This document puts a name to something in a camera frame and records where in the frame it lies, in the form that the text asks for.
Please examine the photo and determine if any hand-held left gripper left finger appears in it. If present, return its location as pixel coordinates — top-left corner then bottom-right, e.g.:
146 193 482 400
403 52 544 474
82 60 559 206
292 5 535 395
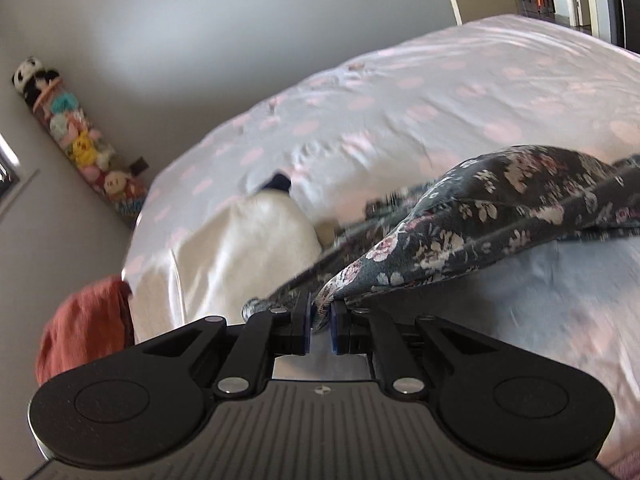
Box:
142 292 315 400

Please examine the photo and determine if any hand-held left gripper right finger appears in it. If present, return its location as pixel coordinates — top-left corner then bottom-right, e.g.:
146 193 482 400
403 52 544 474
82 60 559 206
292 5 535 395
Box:
327 300 502 402

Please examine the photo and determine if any dark floral garment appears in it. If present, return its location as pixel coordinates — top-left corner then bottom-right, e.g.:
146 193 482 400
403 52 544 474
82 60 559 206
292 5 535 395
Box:
240 144 640 325

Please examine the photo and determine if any cream sweatshirt with navy cuff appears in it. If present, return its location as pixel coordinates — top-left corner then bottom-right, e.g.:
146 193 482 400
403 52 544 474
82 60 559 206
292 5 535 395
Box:
185 172 323 330

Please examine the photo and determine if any orange cloth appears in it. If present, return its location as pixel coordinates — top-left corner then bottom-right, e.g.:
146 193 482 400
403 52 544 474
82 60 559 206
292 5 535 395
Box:
35 277 136 388

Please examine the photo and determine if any bed with pink dotted sheet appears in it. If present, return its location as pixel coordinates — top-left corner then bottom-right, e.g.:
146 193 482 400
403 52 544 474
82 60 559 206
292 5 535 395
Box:
122 12 640 480

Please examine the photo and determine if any clear tube of plush toys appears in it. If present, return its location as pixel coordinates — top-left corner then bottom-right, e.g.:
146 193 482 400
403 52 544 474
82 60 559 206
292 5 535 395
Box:
22 77 148 231

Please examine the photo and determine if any window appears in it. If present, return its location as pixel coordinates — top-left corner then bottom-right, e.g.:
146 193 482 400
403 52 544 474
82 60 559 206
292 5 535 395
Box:
0 132 23 197

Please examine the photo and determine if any panda plush toy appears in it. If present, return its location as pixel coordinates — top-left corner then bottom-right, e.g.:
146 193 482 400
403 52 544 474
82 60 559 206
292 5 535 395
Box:
12 56 47 95

